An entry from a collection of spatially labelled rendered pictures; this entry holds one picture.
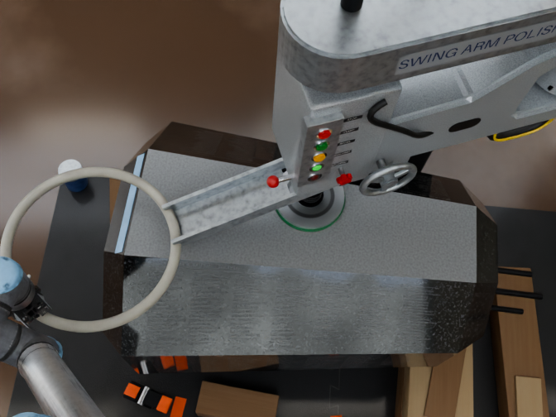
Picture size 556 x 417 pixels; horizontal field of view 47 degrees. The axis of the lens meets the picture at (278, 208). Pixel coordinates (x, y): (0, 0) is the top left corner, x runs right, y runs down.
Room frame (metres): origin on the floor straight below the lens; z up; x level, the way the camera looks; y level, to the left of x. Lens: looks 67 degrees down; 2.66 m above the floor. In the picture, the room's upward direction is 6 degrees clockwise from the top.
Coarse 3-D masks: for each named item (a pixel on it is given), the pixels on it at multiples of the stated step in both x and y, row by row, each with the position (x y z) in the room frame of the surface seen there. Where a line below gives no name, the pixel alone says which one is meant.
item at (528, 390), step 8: (520, 376) 0.49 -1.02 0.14; (520, 384) 0.46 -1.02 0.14; (528, 384) 0.46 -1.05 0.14; (536, 384) 0.46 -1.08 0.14; (520, 392) 0.43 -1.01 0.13; (528, 392) 0.43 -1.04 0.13; (536, 392) 0.43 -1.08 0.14; (520, 400) 0.39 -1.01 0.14; (528, 400) 0.40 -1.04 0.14; (536, 400) 0.40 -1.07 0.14; (520, 408) 0.37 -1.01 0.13; (528, 408) 0.37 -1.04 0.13; (536, 408) 0.37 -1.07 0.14; (520, 416) 0.34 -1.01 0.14; (528, 416) 0.34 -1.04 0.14; (536, 416) 0.34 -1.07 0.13
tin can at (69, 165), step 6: (66, 162) 1.18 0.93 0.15; (72, 162) 1.18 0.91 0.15; (78, 162) 1.19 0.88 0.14; (60, 168) 1.15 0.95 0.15; (66, 168) 1.15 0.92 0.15; (72, 168) 1.16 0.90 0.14; (78, 168) 1.16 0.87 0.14; (72, 180) 1.10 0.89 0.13; (78, 180) 1.12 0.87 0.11; (84, 180) 1.14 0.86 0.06; (66, 186) 1.11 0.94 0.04; (72, 186) 1.10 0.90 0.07; (78, 186) 1.11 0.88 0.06; (84, 186) 1.13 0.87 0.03
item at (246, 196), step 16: (240, 176) 0.78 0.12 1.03; (256, 176) 0.80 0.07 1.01; (208, 192) 0.74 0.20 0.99; (224, 192) 0.76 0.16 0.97; (240, 192) 0.75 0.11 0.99; (256, 192) 0.75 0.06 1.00; (272, 192) 0.75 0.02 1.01; (288, 192) 0.75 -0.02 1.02; (320, 192) 0.76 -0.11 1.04; (176, 208) 0.70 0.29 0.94; (192, 208) 0.71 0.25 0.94; (208, 208) 0.71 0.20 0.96; (224, 208) 0.71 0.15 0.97; (240, 208) 0.71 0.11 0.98; (256, 208) 0.69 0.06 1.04; (272, 208) 0.70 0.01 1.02; (192, 224) 0.66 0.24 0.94; (208, 224) 0.66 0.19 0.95; (224, 224) 0.65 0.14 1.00; (176, 240) 0.60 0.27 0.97; (192, 240) 0.61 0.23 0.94
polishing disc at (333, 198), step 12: (288, 180) 0.85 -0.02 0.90; (324, 192) 0.83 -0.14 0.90; (336, 192) 0.83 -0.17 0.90; (300, 204) 0.78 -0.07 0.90; (324, 204) 0.79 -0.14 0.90; (336, 204) 0.79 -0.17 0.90; (288, 216) 0.73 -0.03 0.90; (300, 216) 0.74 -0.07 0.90; (312, 216) 0.74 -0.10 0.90; (324, 216) 0.75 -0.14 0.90; (336, 216) 0.75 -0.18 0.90; (312, 228) 0.71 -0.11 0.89
